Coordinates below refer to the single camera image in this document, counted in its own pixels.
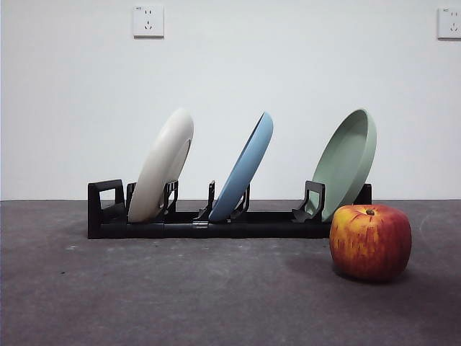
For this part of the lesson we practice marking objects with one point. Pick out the red yellow apple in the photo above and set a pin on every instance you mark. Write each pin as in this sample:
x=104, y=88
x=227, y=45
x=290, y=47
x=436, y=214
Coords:
x=371, y=245

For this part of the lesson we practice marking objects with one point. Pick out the green round plate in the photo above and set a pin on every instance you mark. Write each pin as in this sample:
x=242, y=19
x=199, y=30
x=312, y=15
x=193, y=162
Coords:
x=345, y=162

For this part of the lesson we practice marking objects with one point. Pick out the cream yellow round plate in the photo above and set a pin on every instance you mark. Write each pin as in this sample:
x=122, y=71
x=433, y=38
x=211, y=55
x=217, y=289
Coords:
x=155, y=173

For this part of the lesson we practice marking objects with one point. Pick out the black plastic plate rack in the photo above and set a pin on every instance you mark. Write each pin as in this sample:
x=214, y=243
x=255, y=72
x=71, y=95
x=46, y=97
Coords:
x=252, y=227

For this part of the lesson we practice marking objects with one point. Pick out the blue round plate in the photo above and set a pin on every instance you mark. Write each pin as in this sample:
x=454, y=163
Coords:
x=248, y=158

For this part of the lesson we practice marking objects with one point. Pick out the white wall socket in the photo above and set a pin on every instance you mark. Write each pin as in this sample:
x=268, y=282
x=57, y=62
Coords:
x=149, y=21
x=450, y=23

